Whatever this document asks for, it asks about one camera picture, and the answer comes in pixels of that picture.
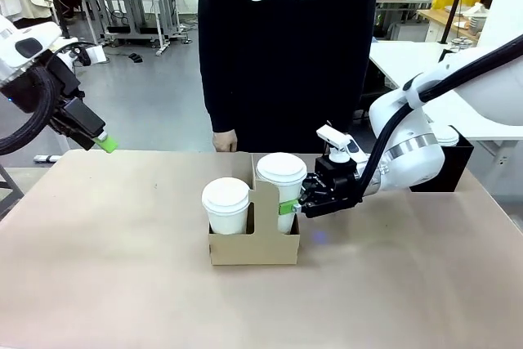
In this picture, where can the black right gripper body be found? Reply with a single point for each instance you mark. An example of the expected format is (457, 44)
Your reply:
(341, 185)

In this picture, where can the green-tipped right gripper finger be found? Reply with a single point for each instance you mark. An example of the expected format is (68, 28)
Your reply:
(288, 207)
(314, 189)

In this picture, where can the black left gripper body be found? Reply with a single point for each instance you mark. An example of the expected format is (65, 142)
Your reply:
(77, 116)

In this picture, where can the brown cardboard cup carrier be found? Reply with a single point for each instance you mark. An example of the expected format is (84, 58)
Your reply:
(253, 249)

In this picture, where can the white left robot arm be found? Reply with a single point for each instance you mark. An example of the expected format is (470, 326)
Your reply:
(12, 50)

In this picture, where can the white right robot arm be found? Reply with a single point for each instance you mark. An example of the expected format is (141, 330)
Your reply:
(412, 153)

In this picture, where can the white plastic cup lid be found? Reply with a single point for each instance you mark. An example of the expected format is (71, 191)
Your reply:
(224, 193)
(282, 169)

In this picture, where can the person's right hand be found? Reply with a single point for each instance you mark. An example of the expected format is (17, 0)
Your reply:
(224, 141)

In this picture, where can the white power strip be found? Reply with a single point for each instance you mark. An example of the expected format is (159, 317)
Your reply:
(47, 157)

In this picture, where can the person in black hoodie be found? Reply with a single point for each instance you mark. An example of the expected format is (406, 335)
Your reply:
(286, 79)

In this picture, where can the black open box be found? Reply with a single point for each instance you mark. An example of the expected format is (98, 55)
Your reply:
(453, 169)

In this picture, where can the stack of white cups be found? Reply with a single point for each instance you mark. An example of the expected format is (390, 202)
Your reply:
(447, 136)

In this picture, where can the white side table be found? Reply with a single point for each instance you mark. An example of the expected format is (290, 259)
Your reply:
(392, 59)

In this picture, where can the wooden background table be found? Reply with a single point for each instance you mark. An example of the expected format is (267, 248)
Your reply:
(437, 17)

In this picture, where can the black tripod pole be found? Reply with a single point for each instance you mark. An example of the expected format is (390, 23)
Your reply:
(451, 14)

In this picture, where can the grey stacked cups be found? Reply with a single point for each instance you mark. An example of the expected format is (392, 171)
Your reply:
(476, 24)

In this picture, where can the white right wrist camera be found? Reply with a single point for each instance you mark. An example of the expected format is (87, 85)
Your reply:
(339, 138)

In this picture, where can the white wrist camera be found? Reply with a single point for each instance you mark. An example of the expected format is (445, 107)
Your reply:
(96, 55)
(339, 138)

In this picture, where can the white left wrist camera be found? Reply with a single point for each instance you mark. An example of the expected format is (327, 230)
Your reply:
(96, 55)

